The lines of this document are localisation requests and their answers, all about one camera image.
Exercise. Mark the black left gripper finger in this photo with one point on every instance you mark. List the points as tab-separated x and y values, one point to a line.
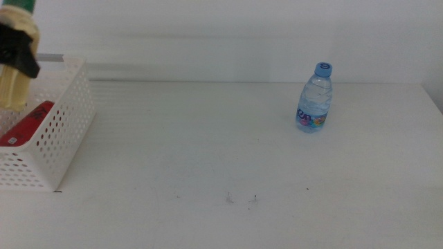
17	52

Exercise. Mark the yellow tea bottle green cap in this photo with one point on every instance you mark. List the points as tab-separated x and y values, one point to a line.
14	91

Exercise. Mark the clear water bottle blue cap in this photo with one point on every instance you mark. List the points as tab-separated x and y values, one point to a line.
314	103

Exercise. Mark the white perforated plastic basket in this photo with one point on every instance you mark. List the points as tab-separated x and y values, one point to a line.
65	138

